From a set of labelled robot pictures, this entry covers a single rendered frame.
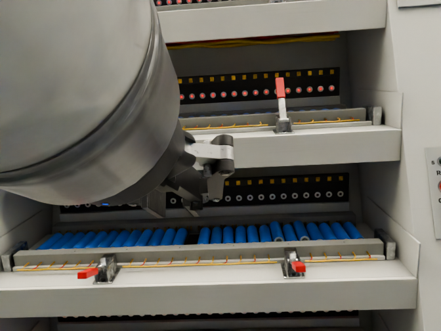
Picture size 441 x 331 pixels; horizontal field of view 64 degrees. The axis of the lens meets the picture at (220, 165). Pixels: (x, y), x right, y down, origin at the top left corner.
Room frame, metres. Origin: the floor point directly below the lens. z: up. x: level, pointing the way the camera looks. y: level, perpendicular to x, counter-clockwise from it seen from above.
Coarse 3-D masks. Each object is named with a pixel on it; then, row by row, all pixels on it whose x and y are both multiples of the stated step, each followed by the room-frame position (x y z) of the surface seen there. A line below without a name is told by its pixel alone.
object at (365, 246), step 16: (320, 240) 0.54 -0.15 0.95; (336, 240) 0.54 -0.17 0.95; (352, 240) 0.54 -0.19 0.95; (368, 240) 0.53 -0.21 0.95; (16, 256) 0.56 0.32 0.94; (32, 256) 0.56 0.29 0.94; (48, 256) 0.55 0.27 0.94; (64, 256) 0.55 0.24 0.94; (80, 256) 0.55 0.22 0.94; (96, 256) 0.55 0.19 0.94; (128, 256) 0.55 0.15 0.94; (144, 256) 0.55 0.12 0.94; (160, 256) 0.55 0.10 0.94; (176, 256) 0.55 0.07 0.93; (192, 256) 0.54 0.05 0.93; (208, 256) 0.54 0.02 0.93; (224, 256) 0.54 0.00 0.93; (240, 256) 0.54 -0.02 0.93; (256, 256) 0.54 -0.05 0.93; (272, 256) 0.54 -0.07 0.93; (304, 256) 0.54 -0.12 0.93; (320, 256) 0.54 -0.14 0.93
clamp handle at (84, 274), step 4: (100, 260) 0.51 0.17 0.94; (104, 260) 0.51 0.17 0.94; (104, 264) 0.52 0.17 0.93; (92, 268) 0.48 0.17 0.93; (96, 268) 0.48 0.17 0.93; (100, 268) 0.49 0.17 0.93; (104, 268) 0.51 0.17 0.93; (80, 272) 0.45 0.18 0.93; (84, 272) 0.45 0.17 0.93; (88, 272) 0.45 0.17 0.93; (92, 272) 0.46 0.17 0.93; (96, 272) 0.48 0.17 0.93; (80, 276) 0.45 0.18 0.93; (84, 276) 0.45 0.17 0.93; (88, 276) 0.45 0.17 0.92
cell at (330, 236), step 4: (320, 224) 0.62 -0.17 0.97; (324, 224) 0.61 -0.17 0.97; (320, 228) 0.61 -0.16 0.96; (324, 228) 0.60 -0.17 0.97; (328, 228) 0.59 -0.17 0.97; (320, 232) 0.61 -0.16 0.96; (324, 232) 0.58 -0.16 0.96; (328, 232) 0.58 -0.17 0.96; (332, 232) 0.58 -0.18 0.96; (324, 236) 0.58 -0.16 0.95; (328, 236) 0.57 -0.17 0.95; (332, 236) 0.56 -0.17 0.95
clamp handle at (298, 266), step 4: (292, 252) 0.50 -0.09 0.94; (292, 256) 0.50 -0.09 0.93; (292, 260) 0.49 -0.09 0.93; (296, 260) 0.49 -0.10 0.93; (292, 264) 0.46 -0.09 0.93; (296, 264) 0.44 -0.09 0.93; (300, 264) 0.44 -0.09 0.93; (296, 268) 0.43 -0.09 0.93; (300, 268) 0.43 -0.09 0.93; (304, 268) 0.43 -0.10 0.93; (296, 272) 0.43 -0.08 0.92; (300, 272) 0.43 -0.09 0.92; (304, 272) 0.43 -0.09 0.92
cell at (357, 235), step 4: (344, 224) 0.61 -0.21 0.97; (348, 224) 0.60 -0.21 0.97; (352, 224) 0.61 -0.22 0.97; (344, 228) 0.61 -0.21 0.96; (348, 228) 0.59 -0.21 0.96; (352, 228) 0.59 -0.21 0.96; (348, 232) 0.59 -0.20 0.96; (352, 232) 0.58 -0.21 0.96; (356, 232) 0.57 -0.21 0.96; (352, 236) 0.57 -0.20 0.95; (356, 236) 0.56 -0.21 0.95; (360, 236) 0.56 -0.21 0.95
